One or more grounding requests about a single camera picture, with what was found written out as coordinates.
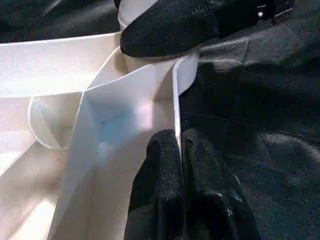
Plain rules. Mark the white plastic table leg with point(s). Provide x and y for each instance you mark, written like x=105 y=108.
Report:
x=135 y=12

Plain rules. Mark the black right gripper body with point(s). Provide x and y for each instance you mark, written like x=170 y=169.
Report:
x=272 y=10

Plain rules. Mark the black plastic mat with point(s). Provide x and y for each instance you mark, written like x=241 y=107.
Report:
x=262 y=112

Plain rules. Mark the white plastic table top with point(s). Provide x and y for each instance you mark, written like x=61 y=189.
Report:
x=87 y=125

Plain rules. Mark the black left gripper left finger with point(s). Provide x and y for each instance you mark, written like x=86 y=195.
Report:
x=160 y=190

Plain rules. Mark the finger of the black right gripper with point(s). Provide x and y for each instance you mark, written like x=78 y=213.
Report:
x=175 y=30

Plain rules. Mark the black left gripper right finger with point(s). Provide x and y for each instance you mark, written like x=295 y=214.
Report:
x=215 y=200

